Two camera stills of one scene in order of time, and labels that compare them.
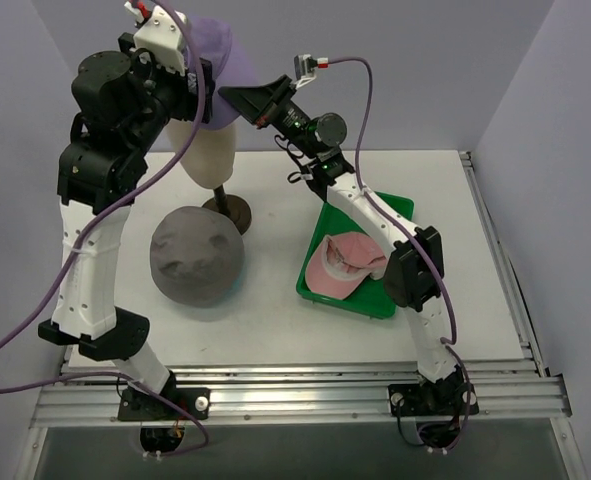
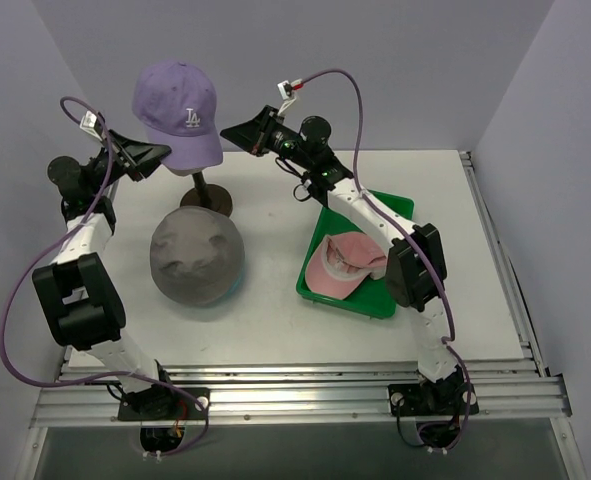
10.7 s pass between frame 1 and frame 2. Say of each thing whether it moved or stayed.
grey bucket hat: stayed
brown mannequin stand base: moved
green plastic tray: stayed
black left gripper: moved
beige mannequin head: moved
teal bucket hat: stayed
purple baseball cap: moved
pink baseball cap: stayed
